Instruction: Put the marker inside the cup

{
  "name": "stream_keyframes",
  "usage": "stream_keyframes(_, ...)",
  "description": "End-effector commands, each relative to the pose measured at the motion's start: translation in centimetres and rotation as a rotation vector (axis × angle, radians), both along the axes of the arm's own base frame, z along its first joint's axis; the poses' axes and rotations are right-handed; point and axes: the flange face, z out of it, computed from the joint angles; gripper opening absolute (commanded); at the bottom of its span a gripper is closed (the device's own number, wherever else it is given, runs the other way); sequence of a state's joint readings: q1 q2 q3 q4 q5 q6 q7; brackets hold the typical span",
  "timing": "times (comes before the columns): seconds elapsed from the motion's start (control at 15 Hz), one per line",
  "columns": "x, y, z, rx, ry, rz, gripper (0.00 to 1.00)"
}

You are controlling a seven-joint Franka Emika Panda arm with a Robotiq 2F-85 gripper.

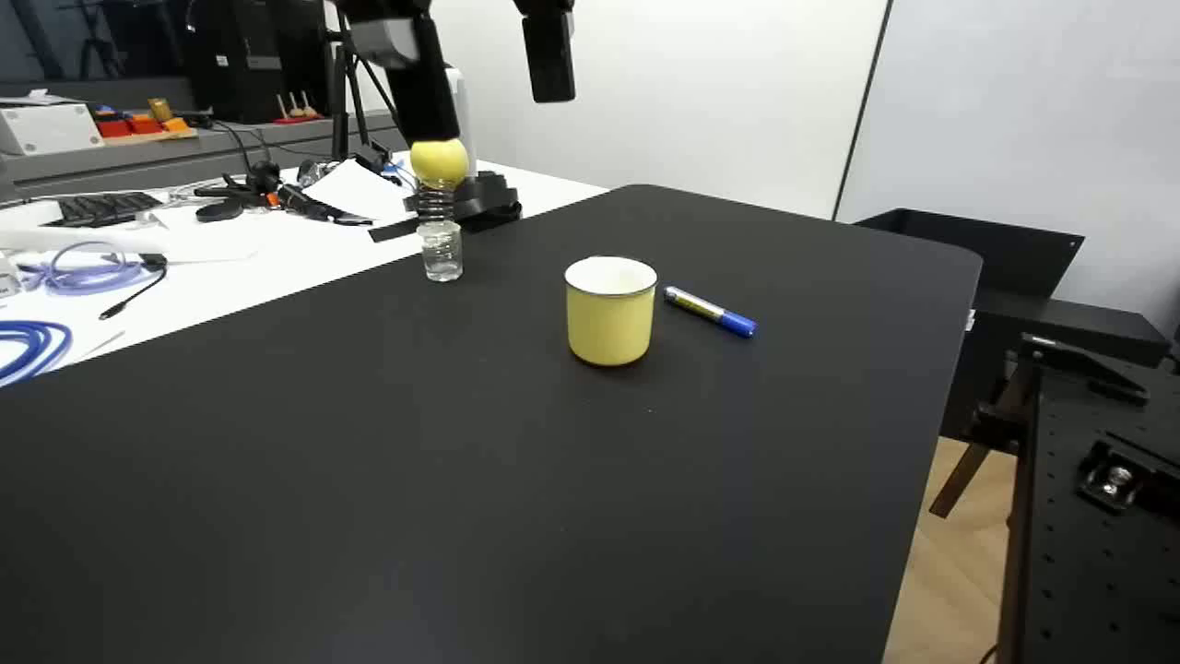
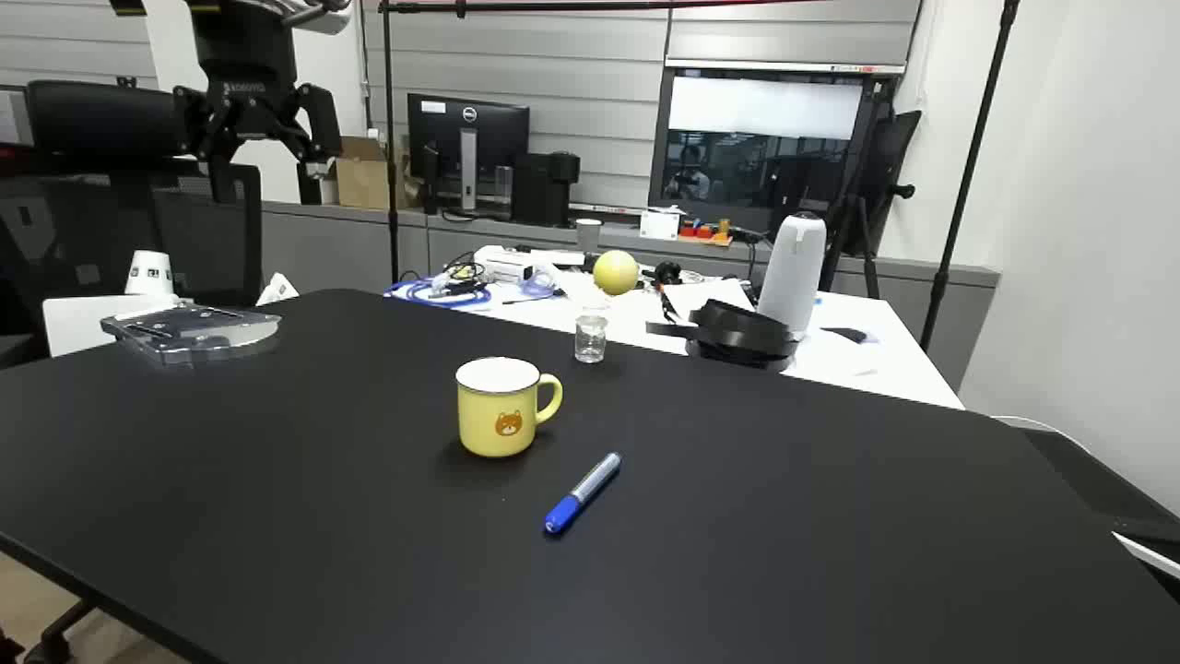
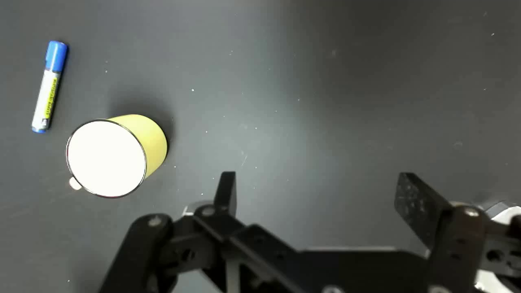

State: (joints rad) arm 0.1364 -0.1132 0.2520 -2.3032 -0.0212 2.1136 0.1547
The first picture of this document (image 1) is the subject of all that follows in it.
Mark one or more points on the blue capped marker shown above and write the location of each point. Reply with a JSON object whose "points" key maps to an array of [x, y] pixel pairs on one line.
{"points": [[711, 310]]}

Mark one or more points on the black metal bracket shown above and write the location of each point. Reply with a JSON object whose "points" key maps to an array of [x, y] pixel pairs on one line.
{"points": [[1121, 473]]}

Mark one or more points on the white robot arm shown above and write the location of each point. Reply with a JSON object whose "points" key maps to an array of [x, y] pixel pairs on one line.
{"points": [[401, 35]]}

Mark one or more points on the white paper sheet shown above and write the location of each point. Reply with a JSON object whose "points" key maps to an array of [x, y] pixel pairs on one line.
{"points": [[361, 195]]}

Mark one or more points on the yellow ceramic cup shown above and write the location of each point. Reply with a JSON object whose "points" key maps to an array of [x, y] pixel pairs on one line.
{"points": [[611, 309]]}

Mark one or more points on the black tool pile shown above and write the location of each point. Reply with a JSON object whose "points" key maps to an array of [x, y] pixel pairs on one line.
{"points": [[268, 195]]}

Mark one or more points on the yellow ball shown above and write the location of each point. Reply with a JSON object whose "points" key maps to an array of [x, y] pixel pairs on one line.
{"points": [[440, 165]]}

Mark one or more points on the black tripod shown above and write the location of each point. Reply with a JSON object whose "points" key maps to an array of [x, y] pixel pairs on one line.
{"points": [[353, 134]]}

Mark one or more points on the black keyboard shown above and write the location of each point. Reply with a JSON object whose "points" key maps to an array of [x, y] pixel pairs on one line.
{"points": [[111, 208]]}

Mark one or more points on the clear glass jar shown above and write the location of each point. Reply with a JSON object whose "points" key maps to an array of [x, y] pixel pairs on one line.
{"points": [[440, 251]]}

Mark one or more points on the black clamp block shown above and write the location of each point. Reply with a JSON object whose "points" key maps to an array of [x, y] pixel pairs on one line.
{"points": [[483, 200]]}

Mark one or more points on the black perforated side table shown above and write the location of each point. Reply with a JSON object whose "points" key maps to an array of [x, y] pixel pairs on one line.
{"points": [[1089, 584]]}

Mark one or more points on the grey shelf with boxes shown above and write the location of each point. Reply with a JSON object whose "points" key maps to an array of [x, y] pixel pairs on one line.
{"points": [[169, 160]]}

